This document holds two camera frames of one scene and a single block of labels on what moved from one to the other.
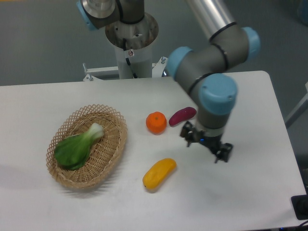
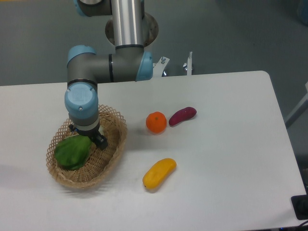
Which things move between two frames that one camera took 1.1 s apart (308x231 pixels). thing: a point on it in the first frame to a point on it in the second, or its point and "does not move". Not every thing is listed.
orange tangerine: x=156 y=122 does not move
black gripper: x=223 y=153 to x=95 y=135
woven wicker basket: x=105 y=152 does not move
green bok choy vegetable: x=72 y=151 does not move
